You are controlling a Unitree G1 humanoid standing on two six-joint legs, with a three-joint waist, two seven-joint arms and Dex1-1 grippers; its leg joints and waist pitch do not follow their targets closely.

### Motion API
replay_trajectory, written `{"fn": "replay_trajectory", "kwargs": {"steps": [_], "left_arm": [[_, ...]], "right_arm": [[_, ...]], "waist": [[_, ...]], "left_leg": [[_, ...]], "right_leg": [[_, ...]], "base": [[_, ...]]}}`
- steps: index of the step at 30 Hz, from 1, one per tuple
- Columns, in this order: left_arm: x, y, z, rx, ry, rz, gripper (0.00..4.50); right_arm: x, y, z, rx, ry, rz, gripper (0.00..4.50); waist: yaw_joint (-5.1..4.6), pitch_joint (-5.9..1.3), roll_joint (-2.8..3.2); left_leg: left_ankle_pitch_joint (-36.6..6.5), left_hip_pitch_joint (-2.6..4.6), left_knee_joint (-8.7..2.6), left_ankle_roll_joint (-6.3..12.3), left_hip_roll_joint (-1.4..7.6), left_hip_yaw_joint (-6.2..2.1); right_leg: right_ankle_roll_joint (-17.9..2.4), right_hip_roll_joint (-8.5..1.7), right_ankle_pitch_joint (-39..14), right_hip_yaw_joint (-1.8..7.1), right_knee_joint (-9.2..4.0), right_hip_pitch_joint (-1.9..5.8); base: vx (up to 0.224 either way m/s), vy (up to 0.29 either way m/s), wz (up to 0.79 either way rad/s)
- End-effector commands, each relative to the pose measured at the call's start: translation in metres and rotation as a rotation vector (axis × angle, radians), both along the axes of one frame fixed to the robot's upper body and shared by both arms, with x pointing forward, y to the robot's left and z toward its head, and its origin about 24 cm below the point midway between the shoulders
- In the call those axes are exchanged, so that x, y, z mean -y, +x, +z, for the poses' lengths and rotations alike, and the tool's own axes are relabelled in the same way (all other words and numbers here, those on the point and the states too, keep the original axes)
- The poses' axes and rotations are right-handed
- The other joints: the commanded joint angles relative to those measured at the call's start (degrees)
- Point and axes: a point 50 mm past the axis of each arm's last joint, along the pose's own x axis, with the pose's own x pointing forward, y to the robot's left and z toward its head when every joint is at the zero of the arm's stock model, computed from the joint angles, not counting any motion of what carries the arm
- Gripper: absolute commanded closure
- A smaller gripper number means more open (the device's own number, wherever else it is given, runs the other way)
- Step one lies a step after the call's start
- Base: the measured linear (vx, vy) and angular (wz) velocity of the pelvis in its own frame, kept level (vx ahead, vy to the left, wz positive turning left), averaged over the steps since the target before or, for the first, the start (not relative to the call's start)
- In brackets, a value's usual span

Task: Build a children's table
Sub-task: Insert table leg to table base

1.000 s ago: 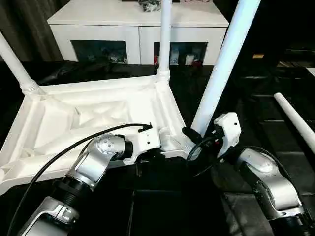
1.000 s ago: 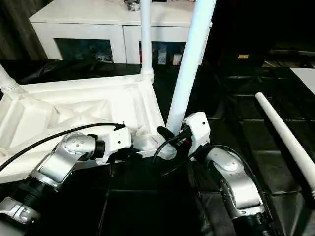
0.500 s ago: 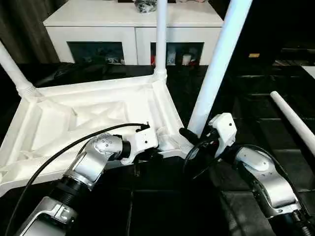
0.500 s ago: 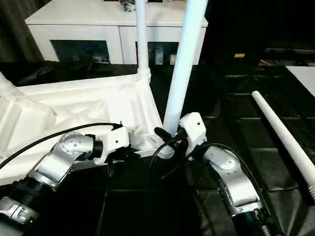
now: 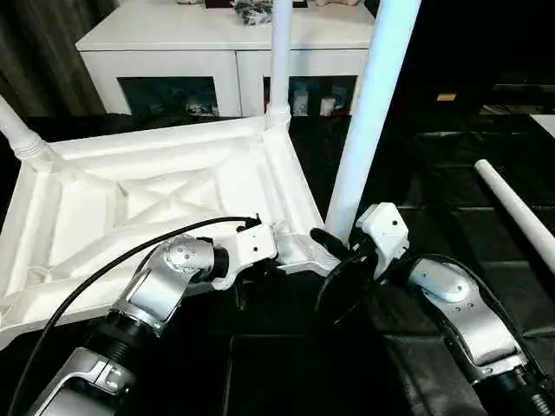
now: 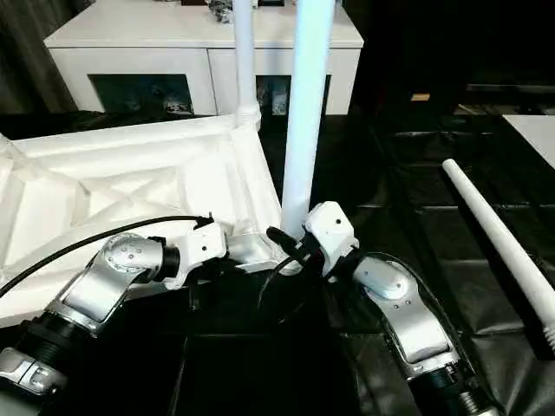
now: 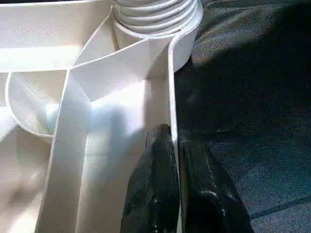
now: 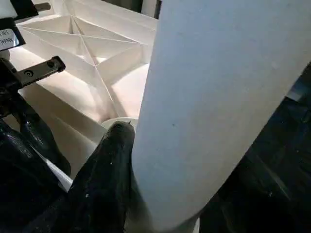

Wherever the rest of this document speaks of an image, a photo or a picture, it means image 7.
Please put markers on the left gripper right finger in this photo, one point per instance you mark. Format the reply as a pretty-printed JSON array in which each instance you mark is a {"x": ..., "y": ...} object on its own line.
[{"x": 209, "y": 194}]

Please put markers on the black work mat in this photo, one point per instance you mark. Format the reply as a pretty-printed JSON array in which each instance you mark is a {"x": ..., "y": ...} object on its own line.
[{"x": 243, "y": 121}]

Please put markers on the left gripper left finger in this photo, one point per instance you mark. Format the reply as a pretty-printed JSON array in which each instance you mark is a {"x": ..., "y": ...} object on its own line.
[{"x": 153, "y": 189}]

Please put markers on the white plastic table top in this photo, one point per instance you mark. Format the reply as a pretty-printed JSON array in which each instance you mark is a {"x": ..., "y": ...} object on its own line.
[{"x": 97, "y": 97}]

